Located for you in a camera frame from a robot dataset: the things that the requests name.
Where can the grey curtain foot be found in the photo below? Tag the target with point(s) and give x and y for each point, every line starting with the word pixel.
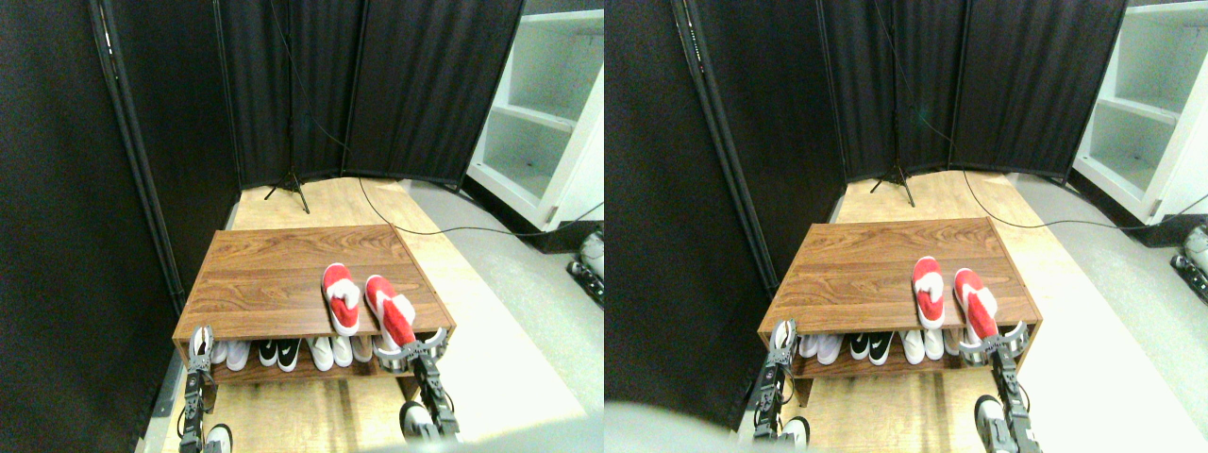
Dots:
pixel 166 396

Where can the brown shoe rack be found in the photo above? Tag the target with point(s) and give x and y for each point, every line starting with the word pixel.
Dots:
pixel 849 274
pixel 274 274

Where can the black stand foot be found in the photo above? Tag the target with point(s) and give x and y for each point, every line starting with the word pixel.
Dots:
pixel 293 179
pixel 897 174

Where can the black curtain pole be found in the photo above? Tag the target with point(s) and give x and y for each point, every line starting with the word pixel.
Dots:
pixel 720 151
pixel 138 151

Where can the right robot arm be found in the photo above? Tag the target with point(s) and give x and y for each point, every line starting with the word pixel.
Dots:
pixel 1015 420
pixel 436 420

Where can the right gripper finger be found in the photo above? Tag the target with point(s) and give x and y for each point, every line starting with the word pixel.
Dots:
pixel 390 359
pixel 433 344
pixel 975 351
pixel 1015 337

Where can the white shelf unit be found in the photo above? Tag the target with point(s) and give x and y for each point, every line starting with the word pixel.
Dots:
pixel 528 142
pixel 1132 132

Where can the grey machine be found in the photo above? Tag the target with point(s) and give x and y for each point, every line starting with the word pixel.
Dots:
pixel 590 253
pixel 1197 247

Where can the red shoe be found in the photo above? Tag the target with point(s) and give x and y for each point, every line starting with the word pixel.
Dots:
pixel 393 316
pixel 930 296
pixel 979 308
pixel 342 304

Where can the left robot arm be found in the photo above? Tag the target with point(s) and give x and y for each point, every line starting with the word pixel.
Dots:
pixel 772 420
pixel 193 429

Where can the black shoe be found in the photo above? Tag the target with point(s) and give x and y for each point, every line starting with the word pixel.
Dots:
pixel 267 352
pixel 288 356
pixel 880 349
pixel 858 345

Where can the white shoe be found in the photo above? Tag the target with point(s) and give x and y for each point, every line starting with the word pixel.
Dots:
pixel 342 353
pixel 913 347
pixel 830 349
pixel 219 352
pixel 809 346
pixel 240 355
pixel 933 345
pixel 322 355

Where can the beige shoe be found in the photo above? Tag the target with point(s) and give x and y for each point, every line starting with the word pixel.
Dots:
pixel 952 342
pixel 362 348

